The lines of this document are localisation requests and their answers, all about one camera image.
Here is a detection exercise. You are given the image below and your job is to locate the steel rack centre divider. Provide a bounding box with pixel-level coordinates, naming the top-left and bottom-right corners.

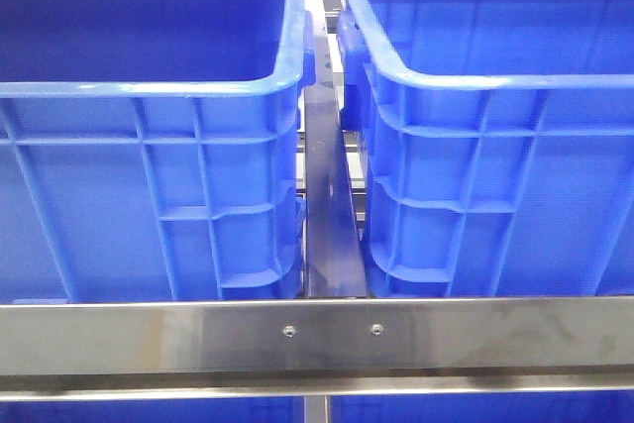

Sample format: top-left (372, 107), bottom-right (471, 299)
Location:
top-left (304, 24), bottom-right (368, 298)

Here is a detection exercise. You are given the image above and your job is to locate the left blue plastic crate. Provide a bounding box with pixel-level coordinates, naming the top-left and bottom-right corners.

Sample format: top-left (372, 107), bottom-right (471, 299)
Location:
top-left (1, 0), bottom-right (314, 304)

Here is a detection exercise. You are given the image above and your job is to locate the blue plastic crate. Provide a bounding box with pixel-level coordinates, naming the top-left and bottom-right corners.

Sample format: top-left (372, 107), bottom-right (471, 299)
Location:
top-left (339, 0), bottom-right (633, 297)
top-left (1, 0), bottom-right (314, 304)

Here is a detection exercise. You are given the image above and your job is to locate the right blue plastic crate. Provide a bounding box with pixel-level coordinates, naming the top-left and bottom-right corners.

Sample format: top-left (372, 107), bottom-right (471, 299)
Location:
top-left (339, 0), bottom-right (633, 297)

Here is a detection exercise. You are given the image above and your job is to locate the lower left blue crate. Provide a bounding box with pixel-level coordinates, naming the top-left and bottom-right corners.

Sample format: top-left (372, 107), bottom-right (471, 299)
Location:
top-left (1, 397), bottom-right (303, 422)

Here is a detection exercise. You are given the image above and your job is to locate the lower right blue crate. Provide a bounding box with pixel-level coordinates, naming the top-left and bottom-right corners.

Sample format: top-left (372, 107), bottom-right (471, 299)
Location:
top-left (332, 390), bottom-right (633, 422)

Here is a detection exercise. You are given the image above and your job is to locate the left rail screw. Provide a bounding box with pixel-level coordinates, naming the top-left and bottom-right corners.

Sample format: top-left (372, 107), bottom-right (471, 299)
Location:
top-left (282, 325), bottom-right (296, 338)

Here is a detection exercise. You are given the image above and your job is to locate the rail screw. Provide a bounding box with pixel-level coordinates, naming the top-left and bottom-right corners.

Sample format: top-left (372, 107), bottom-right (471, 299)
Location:
top-left (370, 323), bottom-right (384, 336)
top-left (282, 325), bottom-right (296, 338)

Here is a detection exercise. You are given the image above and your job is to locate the right rail screw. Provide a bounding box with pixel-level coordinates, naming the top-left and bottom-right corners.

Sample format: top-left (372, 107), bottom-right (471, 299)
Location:
top-left (370, 323), bottom-right (384, 336)

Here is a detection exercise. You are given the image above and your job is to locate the steel rack front rail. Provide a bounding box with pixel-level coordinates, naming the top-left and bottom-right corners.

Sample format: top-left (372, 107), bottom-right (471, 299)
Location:
top-left (1, 296), bottom-right (633, 401)

